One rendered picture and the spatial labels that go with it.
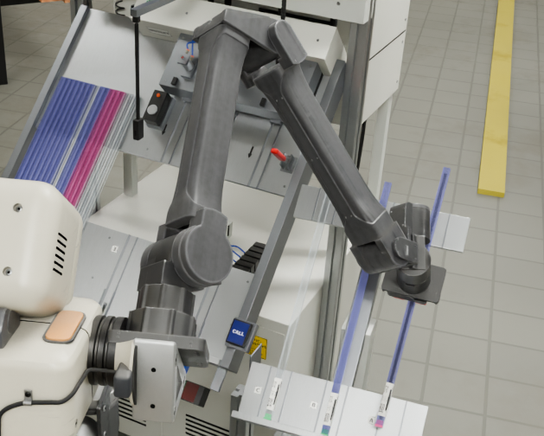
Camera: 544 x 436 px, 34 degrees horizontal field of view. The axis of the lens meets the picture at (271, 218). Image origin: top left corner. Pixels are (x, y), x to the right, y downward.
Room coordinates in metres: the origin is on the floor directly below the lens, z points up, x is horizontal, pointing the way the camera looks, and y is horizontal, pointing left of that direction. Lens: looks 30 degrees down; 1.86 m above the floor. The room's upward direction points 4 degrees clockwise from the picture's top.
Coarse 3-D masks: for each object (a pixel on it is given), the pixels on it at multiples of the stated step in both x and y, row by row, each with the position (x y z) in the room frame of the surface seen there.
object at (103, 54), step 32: (96, 32) 2.08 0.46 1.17; (128, 32) 2.06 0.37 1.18; (64, 64) 2.03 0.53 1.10; (96, 64) 2.01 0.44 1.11; (128, 64) 1.99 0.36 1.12; (160, 64) 1.97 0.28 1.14; (320, 96) 1.82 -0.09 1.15; (256, 128) 1.79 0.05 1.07; (160, 160) 1.78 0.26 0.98; (256, 160) 1.74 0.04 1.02
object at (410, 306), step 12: (444, 168) 1.53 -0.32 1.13; (444, 180) 1.51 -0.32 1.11; (444, 192) 1.49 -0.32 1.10; (432, 216) 1.46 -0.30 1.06; (432, 228) 1.44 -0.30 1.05; (408, 300) 1.34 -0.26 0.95; (408, 312) 1.33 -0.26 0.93; (408, 324) 1.31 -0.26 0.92; (396, 348) 1.28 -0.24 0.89; (396, 360) 1.26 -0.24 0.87; (396, 372) 1.25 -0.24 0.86; (384, 420) 1.19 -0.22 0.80
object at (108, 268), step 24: (96, 240) 1.67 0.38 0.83; (120, 240) 1.66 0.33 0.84; (144, 240) 1.65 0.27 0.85; (96, 264) 1.63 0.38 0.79; (120, 264) 1.62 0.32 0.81; (96, 288) 1.59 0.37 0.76; (120, 288) 1.57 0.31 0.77; (216, 288) 1.53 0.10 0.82; (240, 288) 1.52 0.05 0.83; (120, 312) 1.53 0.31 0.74; (216, 312) 1.49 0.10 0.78; (216, 336) 1.46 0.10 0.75
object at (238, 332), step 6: (234, 324) 1.43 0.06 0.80; (240, 324) 1.43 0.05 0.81; (246, 324) 1.42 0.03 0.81; (234, 330) 1.42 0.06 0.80; (240, 330) 1.42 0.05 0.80; (246, 330) 1.41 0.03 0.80; (228, 336) 1.41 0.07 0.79; (234, 336) 1.41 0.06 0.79; (240, 336) 1.41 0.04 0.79; (234, 342) 1.40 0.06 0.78; (240, 342) 1.40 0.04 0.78
